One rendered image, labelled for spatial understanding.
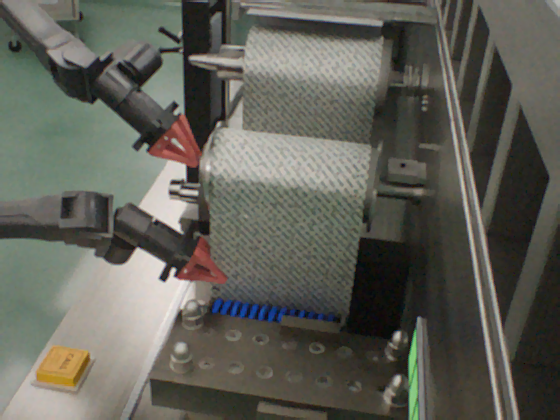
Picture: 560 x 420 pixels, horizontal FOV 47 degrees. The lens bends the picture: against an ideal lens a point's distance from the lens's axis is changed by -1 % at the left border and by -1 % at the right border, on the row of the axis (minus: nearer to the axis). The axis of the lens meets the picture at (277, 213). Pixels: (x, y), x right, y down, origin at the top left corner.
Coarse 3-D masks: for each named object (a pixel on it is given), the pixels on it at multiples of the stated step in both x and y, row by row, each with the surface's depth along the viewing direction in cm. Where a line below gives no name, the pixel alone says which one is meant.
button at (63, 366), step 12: (60, 348) 114; (72, 348) 114; (48, 360) 111; (60, 360) 112; (72, 360) 112; (84, 360) 112; (36, 372) 109; (48, 372) 109; (60, 372) 109; (72, 372) 109; (60, 384) 110; (72, 384) 109
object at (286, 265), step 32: (224, 224) 103; (256, 224) 102; (288, 224) 101; (224, 256) 106; (256, 256) 105; (288, 256) 104; (320, 256) 103; (352, 256) 102; (224, 288) 110; (256, 288) 109; (288, 288) 108; (320, 288) 107
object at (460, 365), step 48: (432, 0) 128; (432, 48) 113; (432, 96) 104; (432, 144) 92; (432, 192) 88; (432, 240) 81; (432, 288) 76; (480, 288) 51; (432, 336) 71; (480, 336) 47; (432, 384) 66; (480, 384) 45
